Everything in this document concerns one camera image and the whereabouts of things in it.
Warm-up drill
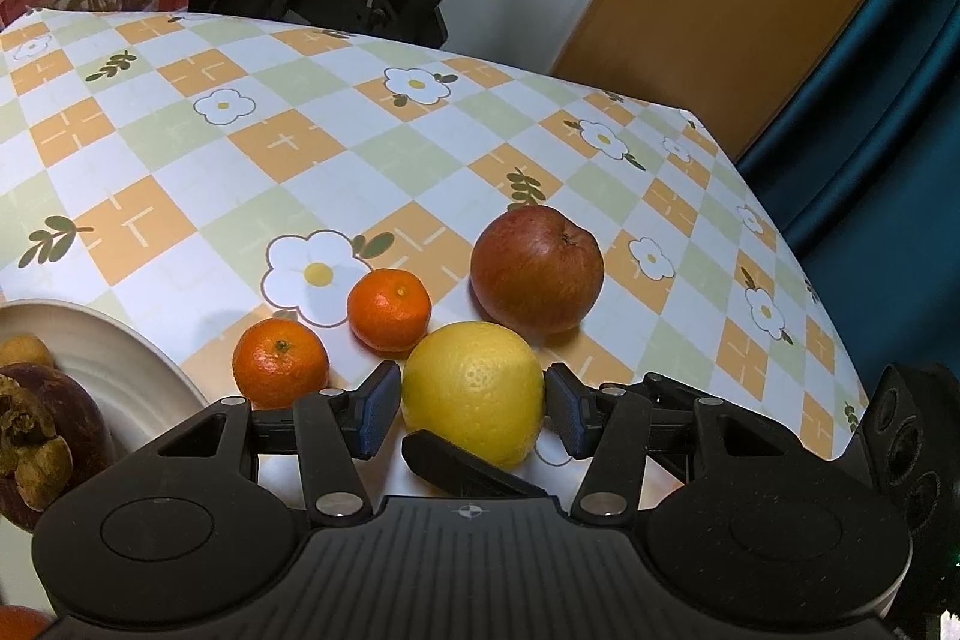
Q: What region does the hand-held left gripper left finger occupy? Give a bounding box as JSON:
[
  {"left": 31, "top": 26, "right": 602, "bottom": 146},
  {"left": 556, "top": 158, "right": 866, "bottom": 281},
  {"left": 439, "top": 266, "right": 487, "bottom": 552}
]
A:
[{"left": 161, "top": 361, "right": 402, "bottom": 525}]

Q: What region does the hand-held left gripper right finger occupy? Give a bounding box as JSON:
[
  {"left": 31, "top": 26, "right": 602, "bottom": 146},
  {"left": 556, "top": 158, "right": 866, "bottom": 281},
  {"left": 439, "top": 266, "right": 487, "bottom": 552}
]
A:
[{"left": 545, "top": 364, "right": 781, "bottom": 525}]

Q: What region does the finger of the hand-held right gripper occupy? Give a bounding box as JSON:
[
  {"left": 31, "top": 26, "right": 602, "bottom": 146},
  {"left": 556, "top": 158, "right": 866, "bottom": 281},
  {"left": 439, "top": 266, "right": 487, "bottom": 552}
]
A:
[
  {"left": 401, "top": 428, "right": 550, "bottom": 498},
  {"left": 643, "top": 372, "right": 722, "bottom": 404}
]

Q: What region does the yellow lemon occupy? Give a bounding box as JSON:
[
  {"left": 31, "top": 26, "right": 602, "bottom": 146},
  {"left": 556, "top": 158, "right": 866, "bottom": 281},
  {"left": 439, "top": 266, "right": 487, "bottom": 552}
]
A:
[{"left": 401, "top": 321, "right": 546, "bottom": 470}]

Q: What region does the cream round plate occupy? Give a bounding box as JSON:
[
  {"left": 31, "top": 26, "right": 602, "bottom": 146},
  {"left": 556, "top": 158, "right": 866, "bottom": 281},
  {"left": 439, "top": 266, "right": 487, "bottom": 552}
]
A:
[{"left": 0, "top": 301, "right": 209, "bottom": 536}]

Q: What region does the dark purple mangosteen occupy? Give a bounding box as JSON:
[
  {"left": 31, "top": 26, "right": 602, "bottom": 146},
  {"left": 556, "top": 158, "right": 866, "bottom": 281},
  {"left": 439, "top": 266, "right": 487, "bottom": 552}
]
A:
[{"left": 0, "top": 362, "right": 118, "bottom": 533}]

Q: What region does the brown longan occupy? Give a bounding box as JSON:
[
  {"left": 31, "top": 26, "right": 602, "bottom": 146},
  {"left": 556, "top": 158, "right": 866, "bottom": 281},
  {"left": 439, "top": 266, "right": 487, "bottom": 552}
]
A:
[{"left": 0, "top": 336, "right": 56, "bottom": 373}]

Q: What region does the orange tangerine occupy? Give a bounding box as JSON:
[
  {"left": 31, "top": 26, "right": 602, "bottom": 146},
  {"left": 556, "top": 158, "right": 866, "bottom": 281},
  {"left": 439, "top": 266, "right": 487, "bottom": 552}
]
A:
[
  {"left": 232, "top": 319, "right": 331, "bottom": 409},
  {"left": 347, "top": 268, "right": 433, "bottom": 354},
  {"left": 0, "top": 604, "right": 52, "bottom": 640}
]

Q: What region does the red apple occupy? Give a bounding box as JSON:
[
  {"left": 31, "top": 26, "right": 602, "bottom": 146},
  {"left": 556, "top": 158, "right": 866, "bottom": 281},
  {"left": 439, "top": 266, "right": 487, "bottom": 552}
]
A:
[{"left": 470, "top": 204, "right": 605, "bottom": 338}]

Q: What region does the teal curtain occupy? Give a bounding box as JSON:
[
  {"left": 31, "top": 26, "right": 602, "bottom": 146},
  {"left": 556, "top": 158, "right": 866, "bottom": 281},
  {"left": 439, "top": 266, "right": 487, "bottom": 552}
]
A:
[{"left": 739, "top": 0, "right": 960, "bottom": 371}]

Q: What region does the checkered floral tablecloth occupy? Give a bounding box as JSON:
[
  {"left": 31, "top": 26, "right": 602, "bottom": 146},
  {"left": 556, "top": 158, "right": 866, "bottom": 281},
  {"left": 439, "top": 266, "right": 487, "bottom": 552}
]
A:
[{"left": 0, "top": 6, "right": 871, "bottom": 480}]

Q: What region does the wooden door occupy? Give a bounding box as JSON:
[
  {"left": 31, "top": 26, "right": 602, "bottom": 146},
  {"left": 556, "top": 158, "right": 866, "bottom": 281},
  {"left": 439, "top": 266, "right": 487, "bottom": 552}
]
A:
[{"left": 551, "top": 0, "right": 935, "bottom": 161}]

